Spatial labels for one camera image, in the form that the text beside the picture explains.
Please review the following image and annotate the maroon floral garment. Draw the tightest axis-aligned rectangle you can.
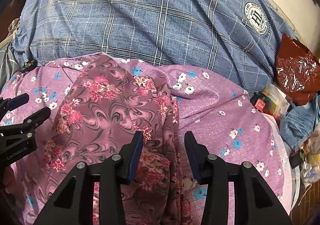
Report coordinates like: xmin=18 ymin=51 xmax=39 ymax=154
xmin=41 ymin=55 xmax=193 ymax=224

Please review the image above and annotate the small black object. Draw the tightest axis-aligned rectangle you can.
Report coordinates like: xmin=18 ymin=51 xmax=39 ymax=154
xmin=21 ymin=59 xmax=38 ymax=72

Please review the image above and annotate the clear plastic bag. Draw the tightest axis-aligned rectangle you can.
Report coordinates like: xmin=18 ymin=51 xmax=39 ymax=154
xmin=300 ymin=130 xmax=319 ymax=187

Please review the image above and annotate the grey patterned small cloth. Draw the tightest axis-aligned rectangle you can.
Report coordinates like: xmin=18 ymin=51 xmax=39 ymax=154
xmin=8 ymin=18 xmax=20 ymax=36

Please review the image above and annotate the blue denim garment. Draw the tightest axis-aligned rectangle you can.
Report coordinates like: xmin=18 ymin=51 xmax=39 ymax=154
xmin=279 ymin=94 xmax=319 ymax=150

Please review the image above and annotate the purple floral bed sheet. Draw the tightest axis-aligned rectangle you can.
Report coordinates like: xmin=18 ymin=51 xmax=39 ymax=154
xmin=1 ymin=54 xmax=293 ymax=224

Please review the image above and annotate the red plastic bag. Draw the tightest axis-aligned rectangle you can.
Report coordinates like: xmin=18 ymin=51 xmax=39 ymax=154
xmin=275 ymin=34 xmax=319 ymax=106

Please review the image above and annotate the blue plaid quilt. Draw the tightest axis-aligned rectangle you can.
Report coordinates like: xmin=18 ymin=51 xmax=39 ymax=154
xmin=12 ymin=0 xmax=295 ymax=94

